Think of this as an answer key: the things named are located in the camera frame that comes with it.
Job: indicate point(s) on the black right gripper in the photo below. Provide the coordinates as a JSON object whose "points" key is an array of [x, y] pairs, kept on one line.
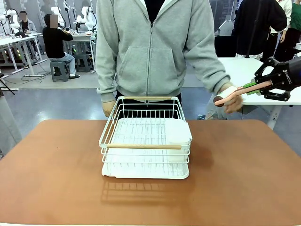
{"points": [[288, 75]]}

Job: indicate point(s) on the pink spoon utensil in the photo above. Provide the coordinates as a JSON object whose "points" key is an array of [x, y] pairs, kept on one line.
{"points": [[223, 99]]}

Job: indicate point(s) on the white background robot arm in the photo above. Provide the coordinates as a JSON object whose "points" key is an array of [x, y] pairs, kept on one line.
{"points": [[58, 16], [11, 20], [88, 18]]}

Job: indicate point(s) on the person's right forearm grey sleeve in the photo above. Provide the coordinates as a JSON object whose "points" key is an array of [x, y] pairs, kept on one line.
{"points": [[105, 75]]}

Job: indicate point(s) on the person's left forearm grey sleeve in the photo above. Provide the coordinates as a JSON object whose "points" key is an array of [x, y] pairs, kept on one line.
{"points": [[209, 68]]}

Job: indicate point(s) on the person's left hand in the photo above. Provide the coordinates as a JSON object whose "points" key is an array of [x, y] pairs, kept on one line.
{"points": [[234, 104]]}

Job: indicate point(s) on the person's right hand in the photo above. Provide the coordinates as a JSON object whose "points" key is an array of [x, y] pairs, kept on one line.
{"points": [[108, 108]]}

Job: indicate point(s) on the white side table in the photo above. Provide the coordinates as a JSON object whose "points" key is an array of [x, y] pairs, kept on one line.
{"points": [[240, 68]]}

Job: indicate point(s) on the standing person in white top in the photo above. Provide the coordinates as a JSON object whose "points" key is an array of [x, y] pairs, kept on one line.
{"points": [[277, 42]]}

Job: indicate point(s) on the standing person in black coat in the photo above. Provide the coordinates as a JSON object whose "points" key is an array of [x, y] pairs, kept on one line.
{"points": [[254, 28]]}

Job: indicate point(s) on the white machine housing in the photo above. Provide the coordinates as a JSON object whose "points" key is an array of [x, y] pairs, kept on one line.
{"points": [[224, 28]]}

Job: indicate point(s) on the white plastic cutlery holder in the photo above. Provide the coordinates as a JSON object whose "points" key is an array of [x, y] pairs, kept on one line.
{"points": [[177, 134]]}

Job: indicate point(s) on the person in grey hoodie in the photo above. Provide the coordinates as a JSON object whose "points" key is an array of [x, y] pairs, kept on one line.
{"points": [[150, 47]]}

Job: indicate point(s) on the white plastic drain tray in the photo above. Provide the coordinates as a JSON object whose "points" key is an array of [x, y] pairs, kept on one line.
{"points": [[131, 173]]}

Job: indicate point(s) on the grey plastic stool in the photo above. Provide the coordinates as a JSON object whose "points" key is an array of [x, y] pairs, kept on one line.
{"points": [[58, 70], [82, 62]]}

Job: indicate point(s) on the white desk with robots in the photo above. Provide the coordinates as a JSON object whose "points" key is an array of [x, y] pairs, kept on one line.
{"points": [[81, 36]]}

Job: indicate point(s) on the seated person in black top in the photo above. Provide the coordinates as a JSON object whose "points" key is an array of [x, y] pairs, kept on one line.
{"points": [[55, 44]]}

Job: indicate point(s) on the white power strip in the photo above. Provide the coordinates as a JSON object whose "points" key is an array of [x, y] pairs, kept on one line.
{"points": [[34, 75]]}

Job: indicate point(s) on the seated person in grey jacket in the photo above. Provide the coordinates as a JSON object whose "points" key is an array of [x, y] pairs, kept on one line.
{"points": [[27, 24]]}

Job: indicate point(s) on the white height-adjustable desk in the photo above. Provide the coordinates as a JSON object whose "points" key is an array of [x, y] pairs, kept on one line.
{"points": [[16, 41]]}

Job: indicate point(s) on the black tripod leg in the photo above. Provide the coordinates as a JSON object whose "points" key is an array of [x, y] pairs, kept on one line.
{"points": [[7, 86]]}

